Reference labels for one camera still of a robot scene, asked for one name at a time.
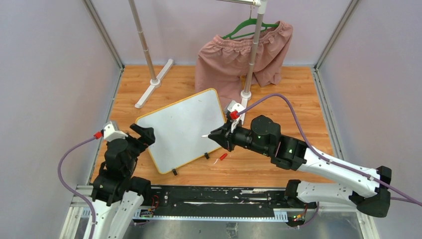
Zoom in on green clothes hanger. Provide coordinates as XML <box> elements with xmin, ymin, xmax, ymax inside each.
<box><xmin>221</xmin><ymin>13</ymin><xmax>280</xmax><ymax>40</ymax></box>

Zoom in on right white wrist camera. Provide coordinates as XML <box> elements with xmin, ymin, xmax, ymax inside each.
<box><xmin>225</xmin><ymin>100</ymin><xmax>245</xmax><ymax>133</ymax></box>

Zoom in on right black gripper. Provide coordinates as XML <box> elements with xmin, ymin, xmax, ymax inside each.
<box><xmin>209</xmin><ymin>118</ymin><xmax>271</xmax><ymax>157</ymax></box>

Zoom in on white clothes rack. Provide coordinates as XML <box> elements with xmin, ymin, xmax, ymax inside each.
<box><xmin>126</xmin><ymin>0</ymin><xmax>268</xmax><ymax>126</ymax></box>

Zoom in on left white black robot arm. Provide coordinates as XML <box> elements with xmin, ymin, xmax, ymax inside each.
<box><xmin>84</xmin><ymin>121</ymin><xmax>155</xmax><ymax>239</ymax></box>

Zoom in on pink shorts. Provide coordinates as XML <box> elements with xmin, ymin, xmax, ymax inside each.
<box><xmin>195</xmin><ymin>21</ymin><xmax>294</xmax><ymax>107</ymax></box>

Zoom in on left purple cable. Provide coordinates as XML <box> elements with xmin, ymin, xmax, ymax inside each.
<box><xmin>57</xmin><ymin>131</ymin><xmax>104</xmax><ymax>239</ymax></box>

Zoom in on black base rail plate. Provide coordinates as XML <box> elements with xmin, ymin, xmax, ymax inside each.
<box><xmin>131</xmin><ymin>185</ymin><xmax>317</xmax><ymax>225</ymax></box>

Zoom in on yellow framed whiteboard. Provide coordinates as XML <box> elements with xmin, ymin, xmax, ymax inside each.
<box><xmin>135</xmin><ymin>88</ymin><xmax>225</xmax><ymax>174</ymax></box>

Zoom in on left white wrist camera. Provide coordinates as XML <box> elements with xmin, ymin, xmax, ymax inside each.
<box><xmin>102</xmin><ymin>120</ymin><xmax>128</xmax><ymax>142</ymax></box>

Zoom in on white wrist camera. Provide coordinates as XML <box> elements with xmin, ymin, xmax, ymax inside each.
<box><xmin>102</xmin><ymin>120</ymin><xmax>128</xmax><ymax>142</ymax></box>
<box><xmin>225</xmin><ymin>100</ymin><xmax>245</xmax><ymax>133</ymax></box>

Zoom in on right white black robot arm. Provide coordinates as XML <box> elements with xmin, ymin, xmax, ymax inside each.
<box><xmin>206</xmin><ymin>116</ymin><xmax>392</xmax><ymax>218</ymax></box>

